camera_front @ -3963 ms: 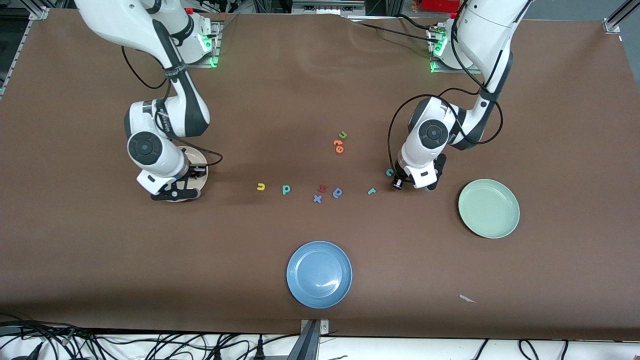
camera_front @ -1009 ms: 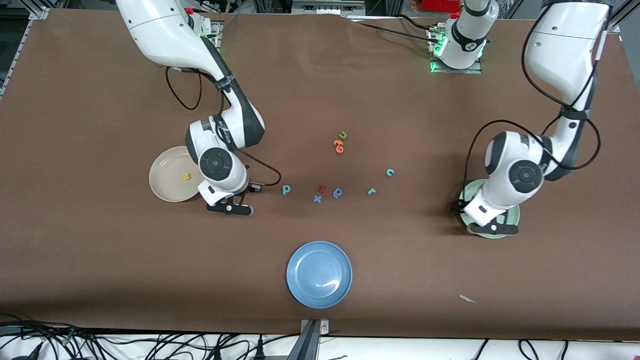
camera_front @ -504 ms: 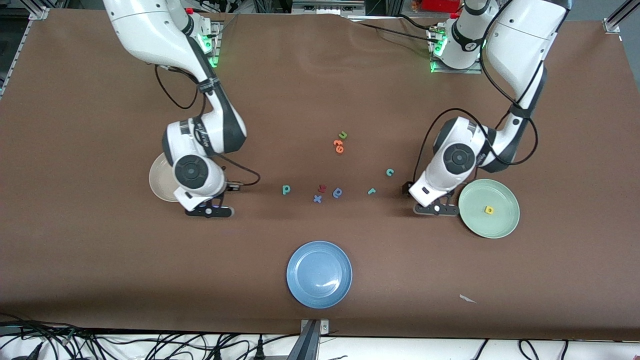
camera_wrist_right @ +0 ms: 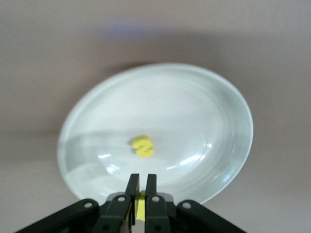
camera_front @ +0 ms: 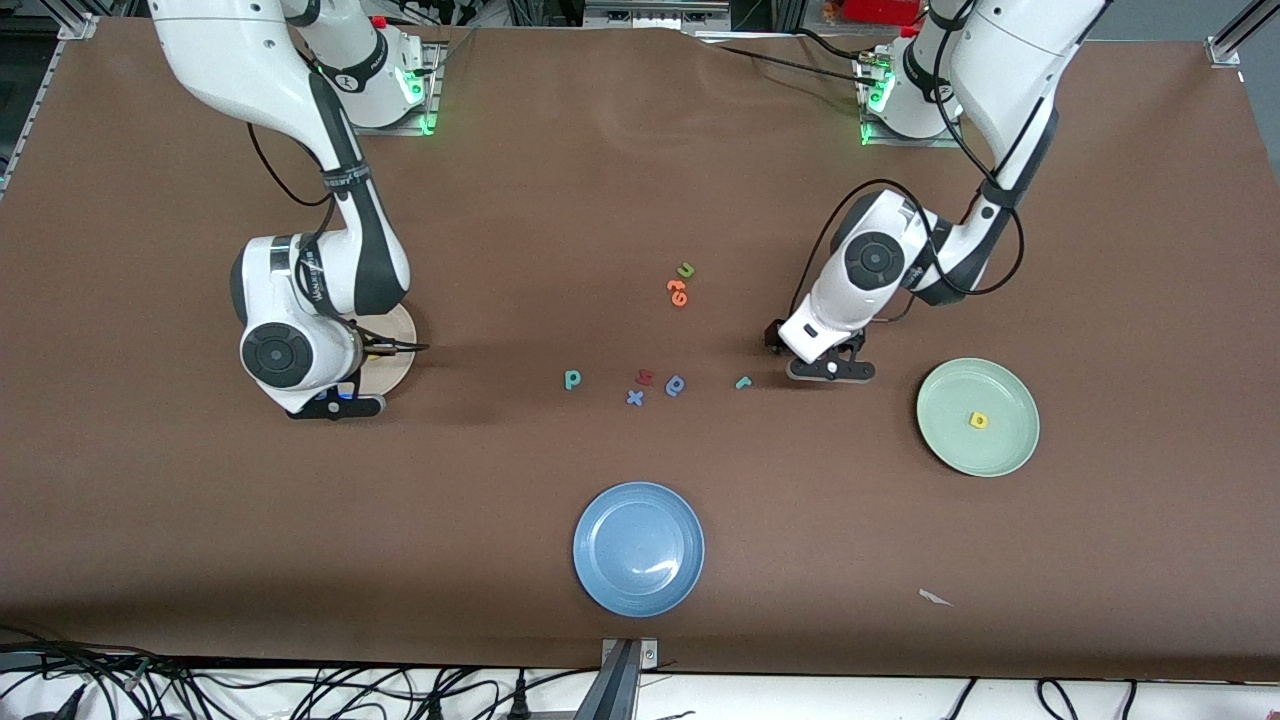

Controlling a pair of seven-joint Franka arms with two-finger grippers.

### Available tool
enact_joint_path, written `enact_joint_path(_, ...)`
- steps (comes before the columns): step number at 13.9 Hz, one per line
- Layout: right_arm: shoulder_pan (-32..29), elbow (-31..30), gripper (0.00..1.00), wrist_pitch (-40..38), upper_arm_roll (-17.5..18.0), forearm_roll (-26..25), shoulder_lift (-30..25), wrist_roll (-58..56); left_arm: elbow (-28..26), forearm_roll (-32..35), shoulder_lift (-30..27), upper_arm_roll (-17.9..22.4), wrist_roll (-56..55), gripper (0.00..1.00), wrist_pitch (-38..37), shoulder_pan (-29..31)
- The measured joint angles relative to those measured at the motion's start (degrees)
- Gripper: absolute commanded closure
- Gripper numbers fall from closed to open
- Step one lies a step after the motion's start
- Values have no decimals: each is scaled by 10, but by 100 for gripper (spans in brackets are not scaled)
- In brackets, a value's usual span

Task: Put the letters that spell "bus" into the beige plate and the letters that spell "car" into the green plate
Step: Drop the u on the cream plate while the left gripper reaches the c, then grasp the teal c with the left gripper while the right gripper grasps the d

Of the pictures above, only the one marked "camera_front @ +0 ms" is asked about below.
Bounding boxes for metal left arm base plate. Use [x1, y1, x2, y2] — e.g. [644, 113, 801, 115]
[855, 50, 966, 149]

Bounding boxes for pale green plate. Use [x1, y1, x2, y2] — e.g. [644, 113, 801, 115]
[916, 357, 1041, 478]

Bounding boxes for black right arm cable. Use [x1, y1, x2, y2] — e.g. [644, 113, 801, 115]
[245, 120, 433, 356]

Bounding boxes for brown table cover sheet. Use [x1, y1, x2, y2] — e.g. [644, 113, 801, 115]
[0, 18, 1280, 681]

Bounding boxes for blue plate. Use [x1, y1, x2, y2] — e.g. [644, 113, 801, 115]
[572, 481, 706, 618]

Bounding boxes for aluminium profile with bracket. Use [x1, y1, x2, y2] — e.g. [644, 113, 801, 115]
[575, 638, 661, 720]

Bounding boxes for aluminium frame corner post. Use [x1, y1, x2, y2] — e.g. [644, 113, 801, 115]
[1205, 0, 1280, 69]

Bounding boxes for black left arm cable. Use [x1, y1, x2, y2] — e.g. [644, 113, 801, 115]
[790, 50, 1026, 326]

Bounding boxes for beige brown plate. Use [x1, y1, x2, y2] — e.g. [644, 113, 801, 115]
[350, 303, 418, 398]

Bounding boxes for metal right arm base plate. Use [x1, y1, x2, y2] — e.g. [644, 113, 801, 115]
[332, 40, 441, 136]

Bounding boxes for black base cable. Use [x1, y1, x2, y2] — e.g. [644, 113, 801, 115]
[795, 28, 871, 63]
[715, 42, 881, 89]

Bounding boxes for red box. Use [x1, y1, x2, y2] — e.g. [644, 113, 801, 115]
[838, 0, 926, 26]

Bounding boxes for grey rack unit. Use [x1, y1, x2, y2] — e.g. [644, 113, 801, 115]
[583, 0, 733, 33]

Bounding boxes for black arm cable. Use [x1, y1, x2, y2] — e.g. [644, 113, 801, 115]
[245, 120, 433, 356]
[790, 50, 1026, 326]

